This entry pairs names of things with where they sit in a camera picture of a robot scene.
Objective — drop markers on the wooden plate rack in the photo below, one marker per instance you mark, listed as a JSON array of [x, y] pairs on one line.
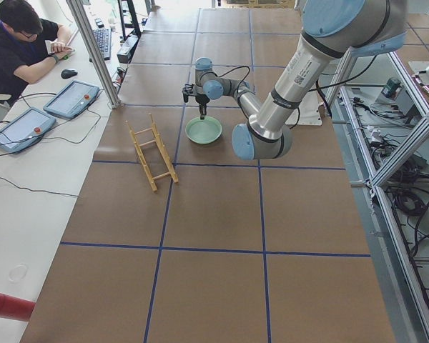
[[152, 154]]

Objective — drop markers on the red cylinder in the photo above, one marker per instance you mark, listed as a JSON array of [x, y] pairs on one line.
[[15, 308]]

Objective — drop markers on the light green ceramic plate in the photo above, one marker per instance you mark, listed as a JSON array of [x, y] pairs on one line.
[[203, 131]]

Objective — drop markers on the far teach pendant tablet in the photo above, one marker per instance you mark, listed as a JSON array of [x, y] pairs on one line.
[[72, 100]]

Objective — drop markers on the person in black shirt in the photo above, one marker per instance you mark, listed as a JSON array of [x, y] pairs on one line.
[[30, 47]]

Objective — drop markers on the teach pendant tablet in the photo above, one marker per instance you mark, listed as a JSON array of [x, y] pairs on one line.
[[25, 130], [72, 100]]

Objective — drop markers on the aluminium frame rail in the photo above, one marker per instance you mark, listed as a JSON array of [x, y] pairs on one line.
[[383, 111]]

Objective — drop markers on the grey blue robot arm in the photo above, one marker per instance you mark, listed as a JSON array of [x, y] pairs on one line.
[[329, 29]]

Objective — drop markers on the black keyboard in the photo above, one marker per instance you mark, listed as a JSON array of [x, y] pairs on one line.
[[103, 38]]

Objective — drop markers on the black computer mouse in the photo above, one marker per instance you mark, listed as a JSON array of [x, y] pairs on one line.
[[68, 73]]

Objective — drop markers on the brown paper table cover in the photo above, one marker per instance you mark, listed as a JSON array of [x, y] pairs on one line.
[[236, 251]]

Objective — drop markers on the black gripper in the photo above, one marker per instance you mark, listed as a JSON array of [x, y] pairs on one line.
[[201, 99]]

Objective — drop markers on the near teach pendant tablet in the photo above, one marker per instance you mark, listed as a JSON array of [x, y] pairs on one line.
[[25, 130]]

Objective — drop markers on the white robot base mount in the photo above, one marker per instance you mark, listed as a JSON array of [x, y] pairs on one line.
[[308, 114]]

